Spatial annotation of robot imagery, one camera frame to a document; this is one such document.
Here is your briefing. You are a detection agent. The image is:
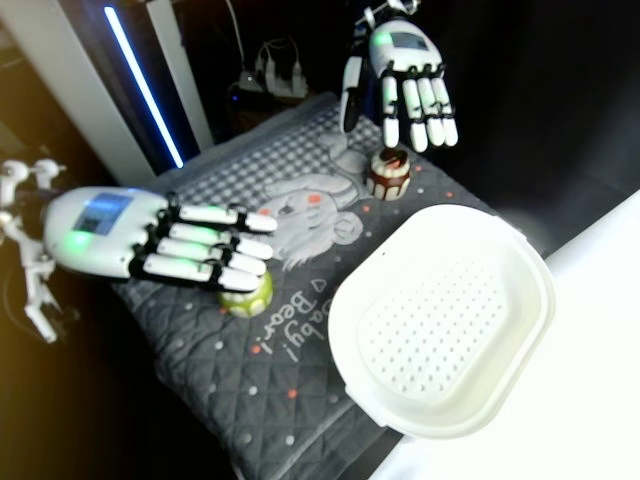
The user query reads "white power strip with plugs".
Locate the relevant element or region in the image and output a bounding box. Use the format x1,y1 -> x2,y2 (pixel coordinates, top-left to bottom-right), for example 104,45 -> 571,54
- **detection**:
235,38 -> 310,99

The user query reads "white plastic tray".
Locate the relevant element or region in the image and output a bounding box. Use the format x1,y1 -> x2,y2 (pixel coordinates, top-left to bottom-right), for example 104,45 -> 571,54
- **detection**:
327,203 -> 557,441

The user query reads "blue light strip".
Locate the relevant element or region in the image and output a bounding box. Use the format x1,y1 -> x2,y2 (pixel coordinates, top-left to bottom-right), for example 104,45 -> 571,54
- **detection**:
103,5 -> 185,170

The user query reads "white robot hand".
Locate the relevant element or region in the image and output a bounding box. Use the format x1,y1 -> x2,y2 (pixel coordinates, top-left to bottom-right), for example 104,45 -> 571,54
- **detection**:
42,185 -> 279,294
339,17 -> 460,153

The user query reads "narrow white post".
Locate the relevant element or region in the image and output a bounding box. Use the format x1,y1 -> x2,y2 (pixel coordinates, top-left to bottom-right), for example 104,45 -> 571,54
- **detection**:
145,0 -> 215,151

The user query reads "green toy cake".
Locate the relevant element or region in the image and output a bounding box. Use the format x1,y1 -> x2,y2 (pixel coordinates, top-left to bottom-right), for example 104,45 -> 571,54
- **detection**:
217,272 -> 275,319

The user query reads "wide white post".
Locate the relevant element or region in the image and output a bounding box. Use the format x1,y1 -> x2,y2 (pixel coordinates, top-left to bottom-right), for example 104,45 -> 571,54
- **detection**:
0,0 -> 157,187

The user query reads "chocolate toy cake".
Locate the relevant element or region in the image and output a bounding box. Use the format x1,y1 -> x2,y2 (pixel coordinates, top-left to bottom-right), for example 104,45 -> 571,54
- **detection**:
366,147 -> 412,201

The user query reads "grey bear print quilt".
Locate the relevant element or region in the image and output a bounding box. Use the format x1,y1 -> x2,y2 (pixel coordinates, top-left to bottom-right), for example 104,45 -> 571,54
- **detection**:
110,90 -> 525,480

